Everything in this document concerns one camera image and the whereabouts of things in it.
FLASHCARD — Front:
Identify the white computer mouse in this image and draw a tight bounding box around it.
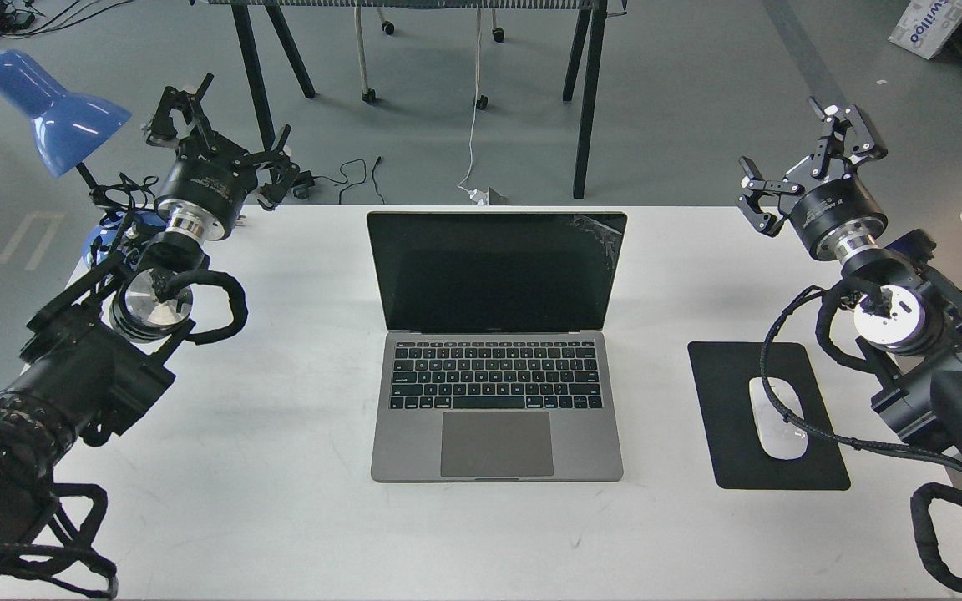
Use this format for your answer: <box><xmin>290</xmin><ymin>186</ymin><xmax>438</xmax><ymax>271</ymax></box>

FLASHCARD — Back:
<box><xmin>748</xmin><ymin>376</ymin><xmax>808</xmax><ymax>461</ymax></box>

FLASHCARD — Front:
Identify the black background table frame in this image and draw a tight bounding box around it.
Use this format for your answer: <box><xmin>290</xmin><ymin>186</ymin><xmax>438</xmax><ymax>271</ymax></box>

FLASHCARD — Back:
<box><xmin>189</xmin><ymin>0</ymin><xmax>628</xmax><ymax>200</ymax></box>

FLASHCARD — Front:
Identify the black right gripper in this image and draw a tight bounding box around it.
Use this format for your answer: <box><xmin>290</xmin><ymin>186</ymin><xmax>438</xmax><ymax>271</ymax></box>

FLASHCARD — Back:
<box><xmin>737</xmin><ymin>98</ymin><xmax>889</xmax><ymax>261</ymax></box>

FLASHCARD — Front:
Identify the white cardboard box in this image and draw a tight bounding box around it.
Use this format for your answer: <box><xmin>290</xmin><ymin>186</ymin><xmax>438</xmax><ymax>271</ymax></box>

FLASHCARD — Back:
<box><xmin>887</xmin><ymin>1</ymin><xmax>962</xmax><ymax>60</ymax></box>

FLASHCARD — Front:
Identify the grey open laptop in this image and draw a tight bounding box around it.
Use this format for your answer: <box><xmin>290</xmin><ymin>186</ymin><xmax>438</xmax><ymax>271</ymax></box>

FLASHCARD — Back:
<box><xmin>367</xmin><ymin>210</ymin><xmax>629</xmax><ymax>482</ymax></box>

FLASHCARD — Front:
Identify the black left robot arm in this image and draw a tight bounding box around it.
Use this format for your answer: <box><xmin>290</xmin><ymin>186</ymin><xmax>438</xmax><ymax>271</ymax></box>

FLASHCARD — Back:
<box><xmin>0</xmin><ymin>88</ymin><xmax>299</xmax><ymax>600</ymax></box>

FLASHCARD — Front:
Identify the black mouse pad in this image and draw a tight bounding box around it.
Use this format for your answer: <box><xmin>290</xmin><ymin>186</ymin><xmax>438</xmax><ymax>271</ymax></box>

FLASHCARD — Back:
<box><xmin>687</xmin><ymin>341</ymin><xmax>851</xmax><ymax>491</ymax></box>

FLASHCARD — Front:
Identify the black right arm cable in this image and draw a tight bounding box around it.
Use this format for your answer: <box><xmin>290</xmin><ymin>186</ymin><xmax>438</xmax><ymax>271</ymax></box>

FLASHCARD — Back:
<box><xmin>759</xmin><ymin>284</ymin><xmax>962</xmax><ymax>470</ymax></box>

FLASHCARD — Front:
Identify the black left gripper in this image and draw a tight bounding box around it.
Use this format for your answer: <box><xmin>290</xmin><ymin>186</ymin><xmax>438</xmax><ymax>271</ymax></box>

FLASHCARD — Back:
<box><xmin>144</xmin><ymin>73</ymin><xmax>301</xmax><ymax>244</ymax></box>

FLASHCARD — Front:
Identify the blue desk lamp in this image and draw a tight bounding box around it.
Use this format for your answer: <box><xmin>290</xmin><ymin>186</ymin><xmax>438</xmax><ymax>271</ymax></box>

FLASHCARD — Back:
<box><xmin>0</xmin><ymin>50</ymin><xmax>165</xmax><ymax>269</ymax></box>

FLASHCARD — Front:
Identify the black cable bundle on floor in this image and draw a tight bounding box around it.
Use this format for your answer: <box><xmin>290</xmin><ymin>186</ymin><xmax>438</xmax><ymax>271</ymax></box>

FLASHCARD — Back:
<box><xmin>0</xmin><ymin>0</ymin><xmax>135</xmax><ymax>74</ymax></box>

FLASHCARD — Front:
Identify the white rolling chair base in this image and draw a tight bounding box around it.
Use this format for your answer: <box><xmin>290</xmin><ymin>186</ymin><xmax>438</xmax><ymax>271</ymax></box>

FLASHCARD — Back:
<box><xmin>351</xmin><ymin>1</ymin><xmax>505</xmax><ymax>115</ymax></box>

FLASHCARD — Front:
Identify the white hanging cable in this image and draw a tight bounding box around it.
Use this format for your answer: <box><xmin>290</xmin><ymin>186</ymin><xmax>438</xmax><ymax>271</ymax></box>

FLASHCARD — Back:
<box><xmin>457</xmin><ymin>8</ymin><xmax>509</xmax><ymax>206</ymax></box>

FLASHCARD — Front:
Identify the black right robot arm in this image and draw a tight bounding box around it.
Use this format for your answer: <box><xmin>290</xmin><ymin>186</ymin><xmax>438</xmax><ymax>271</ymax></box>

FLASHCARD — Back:
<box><xmin>737</xmin><ymin>98</ymin><xmax>962</xmax><ymax>594</ymax></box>

